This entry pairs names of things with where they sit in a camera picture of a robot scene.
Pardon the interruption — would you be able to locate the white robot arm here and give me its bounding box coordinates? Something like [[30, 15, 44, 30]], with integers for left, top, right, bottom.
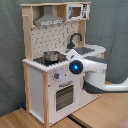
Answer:
[[66, 49, 128, 94]]

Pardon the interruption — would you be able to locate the wooden toy kitchen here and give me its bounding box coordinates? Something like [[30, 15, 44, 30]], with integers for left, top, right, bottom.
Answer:
[[22, 2, 105, 127]]

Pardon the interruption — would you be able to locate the black toy stovetop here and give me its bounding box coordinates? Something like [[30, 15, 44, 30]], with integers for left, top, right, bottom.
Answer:
[[33, 54, 73, 67]]

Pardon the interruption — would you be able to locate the left red stove knob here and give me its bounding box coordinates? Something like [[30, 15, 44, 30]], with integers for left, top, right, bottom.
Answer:
[[54, 73, 60, 79]]

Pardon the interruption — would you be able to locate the silver metal pot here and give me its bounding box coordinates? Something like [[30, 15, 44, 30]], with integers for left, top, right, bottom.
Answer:
[[44, 51, 60, 61]]

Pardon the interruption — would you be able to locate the black toy faucet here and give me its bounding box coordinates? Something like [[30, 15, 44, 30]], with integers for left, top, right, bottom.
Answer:
[[67, 33, 83, 49]]

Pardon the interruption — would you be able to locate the grey toy sink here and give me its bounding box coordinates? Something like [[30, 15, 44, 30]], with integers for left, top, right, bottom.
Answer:
[[73, 47, 95, 55]]

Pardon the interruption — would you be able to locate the white oven door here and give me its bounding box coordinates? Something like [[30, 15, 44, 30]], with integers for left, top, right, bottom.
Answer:
[[49, 78, 80, 122]]

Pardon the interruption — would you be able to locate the grey range hood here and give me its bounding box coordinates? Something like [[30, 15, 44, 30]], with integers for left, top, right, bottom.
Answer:
[[35, 6, 64, 27]]

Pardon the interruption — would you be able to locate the white toy microwave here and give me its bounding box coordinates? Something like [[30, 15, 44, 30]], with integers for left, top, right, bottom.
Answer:
[[67, 4, 89, 20]]

